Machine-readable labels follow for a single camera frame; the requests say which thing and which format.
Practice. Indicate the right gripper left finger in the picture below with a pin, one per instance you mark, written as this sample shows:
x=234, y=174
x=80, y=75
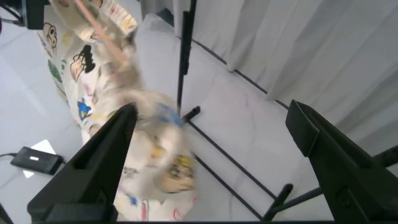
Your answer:
x=87, y=186

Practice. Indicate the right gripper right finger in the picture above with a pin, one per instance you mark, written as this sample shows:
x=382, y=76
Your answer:
x=357, y=186

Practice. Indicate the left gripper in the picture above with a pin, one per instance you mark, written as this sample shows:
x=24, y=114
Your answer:
x=35, y=14

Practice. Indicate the pink clothes hanger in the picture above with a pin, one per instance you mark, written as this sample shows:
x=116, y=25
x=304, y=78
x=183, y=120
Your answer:
x=102, y=34

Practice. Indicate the cream printed garment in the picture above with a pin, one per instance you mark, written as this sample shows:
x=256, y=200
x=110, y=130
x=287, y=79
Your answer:
x=149, y=149

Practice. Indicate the black clothes rack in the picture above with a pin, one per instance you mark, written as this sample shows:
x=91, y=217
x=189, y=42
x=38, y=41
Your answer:
x=185, y=46

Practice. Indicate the black power adapter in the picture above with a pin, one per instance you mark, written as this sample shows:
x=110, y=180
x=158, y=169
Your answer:
x=37, y=160

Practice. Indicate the white curtain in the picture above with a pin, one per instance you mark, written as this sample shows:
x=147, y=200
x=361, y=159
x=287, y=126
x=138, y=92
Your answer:
x=295, y=40

